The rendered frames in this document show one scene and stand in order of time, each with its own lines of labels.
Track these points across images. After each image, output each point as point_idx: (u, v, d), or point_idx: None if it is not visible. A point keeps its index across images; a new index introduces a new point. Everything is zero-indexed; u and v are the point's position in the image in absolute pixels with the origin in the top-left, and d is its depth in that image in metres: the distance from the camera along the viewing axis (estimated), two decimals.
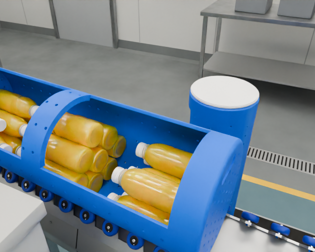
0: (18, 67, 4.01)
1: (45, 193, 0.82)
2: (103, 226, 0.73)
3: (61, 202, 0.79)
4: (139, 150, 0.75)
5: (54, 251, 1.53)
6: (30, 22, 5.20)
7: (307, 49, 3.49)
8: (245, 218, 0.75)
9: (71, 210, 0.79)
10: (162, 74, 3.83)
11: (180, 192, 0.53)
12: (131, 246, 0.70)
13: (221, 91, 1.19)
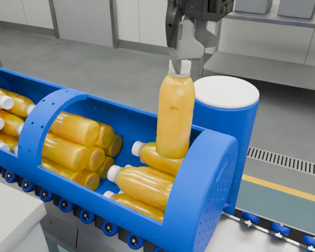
0: (18, 67, 4.01)
1: (45, 192, 0.82)
2: (104, 229, 0.73)
3: (61, 204, 0.79)
4: (135, 149, 0.75)
5: (54, 251, 1.53)
6: (30, 22, 5.20)
7: (307, 49, 3.49)
8: (245, 218, 0.75)
9: (73, 206, 0.79)
10: (162, 74, 3.83)
11: (174, 189, 0.54)
12: (134, 247, 0.69)
13: (221, 91, 1.19)
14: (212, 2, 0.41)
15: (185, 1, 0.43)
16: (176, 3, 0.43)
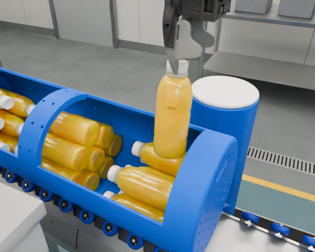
0: (18, 67, 4.01)
1: (45, 192, 0.82)
2: (104, 229, 0.73)
3: (61, 204, 0.79)
4: (135, 149, 0.75)
5: (54, 251, 1.53)
6: (30, 22, 5.20)
7: (307, 49, 3.49)
8: (245, 218, 0.75)
9: (73, 206, 0.79)
10: (162, 74, 3.83)
11: (174, 189, 0.54)
12: (134, 247, 0.69)
13: (221, 91, 1.19)
14: (209, 2, 0.42)
15: (182, 1, 0.43)
16: (173, 3, 0.43)
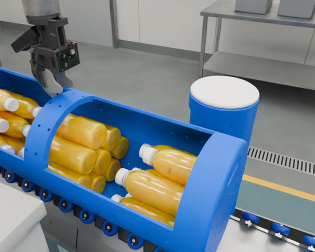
0: (18, 67, 4.01)
1: (45, 193, 0.82)
2: (104, 223, 0.73)
3: (62, 201, 0.79)
4: (142, 151, 0.74)
5: (54, 251, 1.53)
6: None
7: (307, 49, 3.49)
8: (245, 218, 0.75)
9: (69, 212, 0.79)
10: (162, 74, 3.83)
11: (185, 194, 0.53)
12: (128, 244, 0.70)
13: (221, 91, 1.19)
14: (55, 61, 0.65)
15: (42, 59, 0.67)
16: (35, 60, 0.66)
